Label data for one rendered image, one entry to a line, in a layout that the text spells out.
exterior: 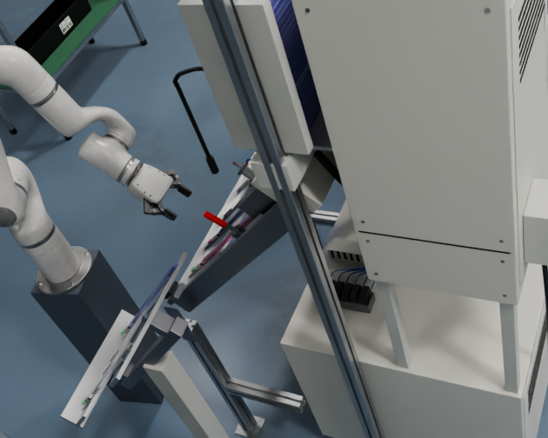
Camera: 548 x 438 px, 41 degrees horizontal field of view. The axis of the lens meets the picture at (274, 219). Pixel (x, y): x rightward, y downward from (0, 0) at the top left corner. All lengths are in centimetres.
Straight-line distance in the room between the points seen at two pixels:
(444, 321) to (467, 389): 20
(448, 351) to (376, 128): 84
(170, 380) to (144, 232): 164
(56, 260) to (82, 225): 136
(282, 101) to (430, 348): 91
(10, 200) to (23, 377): 128
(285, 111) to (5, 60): 84
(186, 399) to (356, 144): 94
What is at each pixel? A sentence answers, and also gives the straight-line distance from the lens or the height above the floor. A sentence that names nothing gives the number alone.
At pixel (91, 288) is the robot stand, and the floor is 65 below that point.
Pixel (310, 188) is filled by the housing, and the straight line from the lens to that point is 152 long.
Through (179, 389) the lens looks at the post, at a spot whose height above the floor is 73.
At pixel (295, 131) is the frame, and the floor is 145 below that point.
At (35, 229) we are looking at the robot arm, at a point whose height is 94.
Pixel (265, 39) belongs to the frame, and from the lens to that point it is 121.
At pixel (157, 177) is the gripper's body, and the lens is 209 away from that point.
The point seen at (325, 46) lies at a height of 162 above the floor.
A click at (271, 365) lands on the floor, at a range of 278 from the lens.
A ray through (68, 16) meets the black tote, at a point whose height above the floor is 43.
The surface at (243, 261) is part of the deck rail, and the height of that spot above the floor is 99.
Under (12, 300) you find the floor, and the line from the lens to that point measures 355.
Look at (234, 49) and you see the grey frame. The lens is 121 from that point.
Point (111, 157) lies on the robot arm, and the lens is 207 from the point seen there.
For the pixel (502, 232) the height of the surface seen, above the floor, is 122.
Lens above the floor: 228
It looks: 45 degrees down
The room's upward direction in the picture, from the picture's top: 21 degrees counter-clockwise
